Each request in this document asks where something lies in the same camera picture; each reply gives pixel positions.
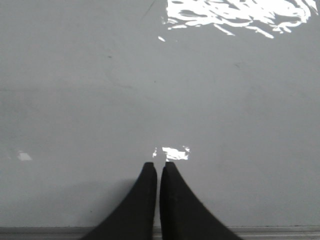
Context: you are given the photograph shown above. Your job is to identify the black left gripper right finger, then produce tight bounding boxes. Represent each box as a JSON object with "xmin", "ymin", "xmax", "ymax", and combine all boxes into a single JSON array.
[{"xmin": 159, "ymin": 162, "xmax": 241, "ymax": 240}]

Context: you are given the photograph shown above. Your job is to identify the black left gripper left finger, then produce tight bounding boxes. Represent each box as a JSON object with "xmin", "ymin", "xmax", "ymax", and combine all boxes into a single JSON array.
[{"xmin": 82, "ymin": 162, "xmax": 158, "ymax": 240}]

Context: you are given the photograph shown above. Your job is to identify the white whiteboard with aluminium frame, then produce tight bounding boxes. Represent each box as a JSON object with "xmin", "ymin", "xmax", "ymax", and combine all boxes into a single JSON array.
[{"xmin": 0, "ymin": 0, "xmax": 320, "ymax": 240}]

